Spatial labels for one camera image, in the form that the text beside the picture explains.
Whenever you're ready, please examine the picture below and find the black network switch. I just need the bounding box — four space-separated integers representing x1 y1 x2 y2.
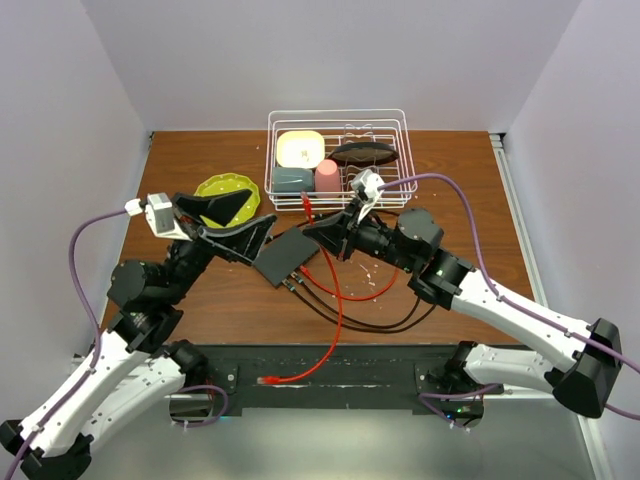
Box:
253 227 319 288

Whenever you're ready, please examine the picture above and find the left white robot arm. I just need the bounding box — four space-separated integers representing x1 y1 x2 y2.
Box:
1 189 277 479

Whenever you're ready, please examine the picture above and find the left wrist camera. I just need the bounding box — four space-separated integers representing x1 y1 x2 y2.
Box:
145 193 184 240

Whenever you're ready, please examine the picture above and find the purple cable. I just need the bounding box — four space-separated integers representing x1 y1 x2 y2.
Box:
4 199 229 480
377 172 640 429

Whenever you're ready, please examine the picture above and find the grey-blue cup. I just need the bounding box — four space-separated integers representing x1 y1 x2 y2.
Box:
272 167 315 194

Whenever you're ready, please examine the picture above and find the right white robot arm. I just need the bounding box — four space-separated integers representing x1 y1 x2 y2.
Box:
303 200 622 418

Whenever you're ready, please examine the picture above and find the red ethernet cable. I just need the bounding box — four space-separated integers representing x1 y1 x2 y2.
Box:
255 190 401 386

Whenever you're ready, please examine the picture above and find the pink plastic cup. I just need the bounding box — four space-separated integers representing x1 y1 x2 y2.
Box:
314 159 342 196

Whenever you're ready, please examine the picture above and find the green scalloped plate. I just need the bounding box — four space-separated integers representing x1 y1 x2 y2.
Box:
194 172 261 228

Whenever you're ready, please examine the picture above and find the yellow square bowl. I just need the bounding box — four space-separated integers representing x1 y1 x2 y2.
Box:
276 130 325 169

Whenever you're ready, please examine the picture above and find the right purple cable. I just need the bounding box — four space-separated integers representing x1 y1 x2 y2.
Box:
377 172 640 429

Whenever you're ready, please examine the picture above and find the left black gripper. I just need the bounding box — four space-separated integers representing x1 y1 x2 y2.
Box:
163 189 278 303

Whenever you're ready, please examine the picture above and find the dark brown oval plate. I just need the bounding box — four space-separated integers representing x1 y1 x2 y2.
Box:
328 142 399 166

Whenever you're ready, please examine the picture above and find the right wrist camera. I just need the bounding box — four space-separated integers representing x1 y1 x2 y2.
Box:
350 169 384 222

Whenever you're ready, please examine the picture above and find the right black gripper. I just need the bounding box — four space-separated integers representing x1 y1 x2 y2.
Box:
303 198 416 272

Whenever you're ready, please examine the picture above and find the white wire dish rack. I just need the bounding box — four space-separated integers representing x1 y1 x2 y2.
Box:
264 108 415 211

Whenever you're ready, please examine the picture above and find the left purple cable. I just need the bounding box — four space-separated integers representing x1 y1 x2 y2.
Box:
4 199 229 480

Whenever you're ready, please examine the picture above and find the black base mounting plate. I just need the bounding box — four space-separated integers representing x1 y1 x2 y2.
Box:
199 344 483 418

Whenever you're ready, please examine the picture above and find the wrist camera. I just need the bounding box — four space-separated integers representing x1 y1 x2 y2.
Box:
350 169 384 222
145 193 184 240

